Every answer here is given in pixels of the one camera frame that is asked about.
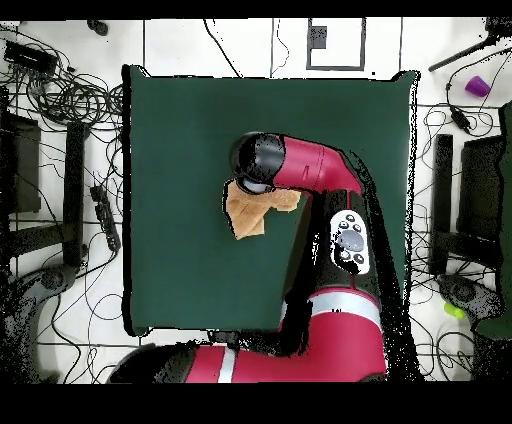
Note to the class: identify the dark grey square patch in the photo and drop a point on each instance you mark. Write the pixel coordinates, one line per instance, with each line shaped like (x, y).
(318, 36)

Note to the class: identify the orange terry towel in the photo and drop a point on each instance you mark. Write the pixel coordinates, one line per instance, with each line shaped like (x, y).
(248, 216)

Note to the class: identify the black power adapter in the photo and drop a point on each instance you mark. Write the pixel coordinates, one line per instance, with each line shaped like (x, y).
(460, 119)

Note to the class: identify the dark grey stand foot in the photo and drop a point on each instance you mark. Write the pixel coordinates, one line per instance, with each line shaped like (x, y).
(52, 278)
(468, 294)

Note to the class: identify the black upright bar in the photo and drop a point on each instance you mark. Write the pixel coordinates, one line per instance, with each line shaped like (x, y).
(74, 192)
(443, 192)

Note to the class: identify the yellow-green small object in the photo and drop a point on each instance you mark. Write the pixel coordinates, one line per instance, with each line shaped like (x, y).
(454, 310)

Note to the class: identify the dark rounded object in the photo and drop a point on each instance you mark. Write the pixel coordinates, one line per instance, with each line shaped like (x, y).
(98, 27)

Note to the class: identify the dark green table cloth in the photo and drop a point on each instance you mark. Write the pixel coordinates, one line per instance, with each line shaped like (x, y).
(180, 200)

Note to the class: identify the black power strip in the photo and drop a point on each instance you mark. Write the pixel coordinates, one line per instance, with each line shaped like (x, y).
(104, 218)

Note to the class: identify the black tripod pole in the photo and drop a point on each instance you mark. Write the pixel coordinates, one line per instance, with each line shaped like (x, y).
(460, 54)

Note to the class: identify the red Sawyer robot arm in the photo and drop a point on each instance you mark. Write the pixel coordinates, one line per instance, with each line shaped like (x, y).
(312, 164)

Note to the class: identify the dark green fabric item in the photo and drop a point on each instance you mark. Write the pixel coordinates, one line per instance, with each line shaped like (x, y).
(507, 200)

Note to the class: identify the black cabinet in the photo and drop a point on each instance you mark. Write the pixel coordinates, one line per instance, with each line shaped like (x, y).
(22, 160)
(480, 188)

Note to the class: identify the purple cup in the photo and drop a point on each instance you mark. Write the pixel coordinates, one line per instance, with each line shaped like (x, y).
(476, 86)

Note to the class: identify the black electronics box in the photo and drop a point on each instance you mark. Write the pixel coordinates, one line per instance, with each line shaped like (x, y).
(28, 58)

